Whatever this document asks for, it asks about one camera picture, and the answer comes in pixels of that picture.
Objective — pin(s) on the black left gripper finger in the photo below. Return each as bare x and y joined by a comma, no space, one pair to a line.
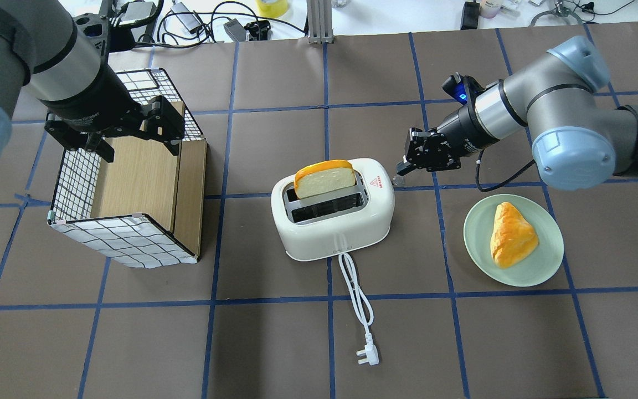
95,142
163,123

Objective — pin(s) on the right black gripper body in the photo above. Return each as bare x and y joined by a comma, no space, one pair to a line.
459,126

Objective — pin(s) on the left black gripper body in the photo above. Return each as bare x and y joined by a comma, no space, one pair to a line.
93,101

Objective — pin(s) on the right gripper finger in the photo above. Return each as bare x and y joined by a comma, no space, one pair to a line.
403,168

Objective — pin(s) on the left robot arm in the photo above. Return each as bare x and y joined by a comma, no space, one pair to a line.
62,61

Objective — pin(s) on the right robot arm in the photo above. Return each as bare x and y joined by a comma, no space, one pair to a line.
575,144

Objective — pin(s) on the bread slice in toaster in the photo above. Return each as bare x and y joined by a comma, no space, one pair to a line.
324,177

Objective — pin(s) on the white toaster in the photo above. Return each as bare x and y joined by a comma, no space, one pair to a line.
337,222

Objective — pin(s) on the wooden shelf box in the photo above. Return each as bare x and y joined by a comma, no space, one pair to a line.
145,178

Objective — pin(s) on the bread piece on plate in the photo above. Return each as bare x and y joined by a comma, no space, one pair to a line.
513,238

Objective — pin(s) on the black power adapter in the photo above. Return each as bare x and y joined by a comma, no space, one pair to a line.
470,16

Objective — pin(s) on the yellow tape roll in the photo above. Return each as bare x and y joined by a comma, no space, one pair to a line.
272,8

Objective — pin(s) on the green plate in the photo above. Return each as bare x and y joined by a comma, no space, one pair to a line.
539,266

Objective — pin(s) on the blue lit wrist camera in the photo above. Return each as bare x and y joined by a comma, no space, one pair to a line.
462,88

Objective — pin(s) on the black wire mesh basket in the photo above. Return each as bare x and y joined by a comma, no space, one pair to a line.
79,170

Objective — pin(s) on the grey device with cables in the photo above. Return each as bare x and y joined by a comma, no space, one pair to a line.
187,18

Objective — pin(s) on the aluminium frame post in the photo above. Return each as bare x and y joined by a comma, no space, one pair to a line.
319,17

